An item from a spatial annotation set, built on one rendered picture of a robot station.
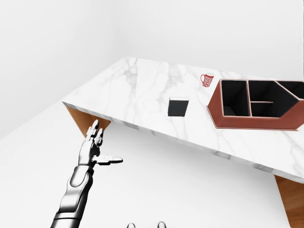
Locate red white patterned mug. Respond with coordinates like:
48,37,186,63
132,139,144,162
200,73,215,88

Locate brown wooden table leg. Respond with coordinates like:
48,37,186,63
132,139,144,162
64,105,112,139
274,175,304,228

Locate red-brown desk caddy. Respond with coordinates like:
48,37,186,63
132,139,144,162
206,79,304,132

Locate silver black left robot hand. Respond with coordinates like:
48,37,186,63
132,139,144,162
78,119,124,167

